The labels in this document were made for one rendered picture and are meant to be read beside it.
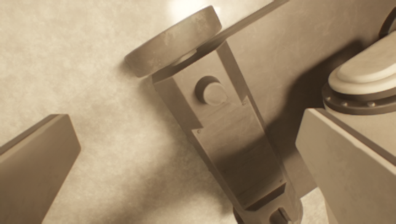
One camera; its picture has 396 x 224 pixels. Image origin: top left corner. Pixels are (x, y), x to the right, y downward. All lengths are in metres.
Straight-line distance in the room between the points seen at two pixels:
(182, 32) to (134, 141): 0.35
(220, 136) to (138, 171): 0.32
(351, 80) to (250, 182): 0.27
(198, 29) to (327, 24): 0.27
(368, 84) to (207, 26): 0.25
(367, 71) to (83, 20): 0.55
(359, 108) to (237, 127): 0.19
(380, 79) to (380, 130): 0.08
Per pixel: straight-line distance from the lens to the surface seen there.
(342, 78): 0.40
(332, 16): 0.51
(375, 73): 0.38
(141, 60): 0.36
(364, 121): 0.37
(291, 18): 0.45
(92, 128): 0.59
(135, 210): 0.72
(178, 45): 0.34
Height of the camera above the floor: 0.53
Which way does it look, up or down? 68 degrees down
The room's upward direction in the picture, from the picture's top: 143 degrees clockwise
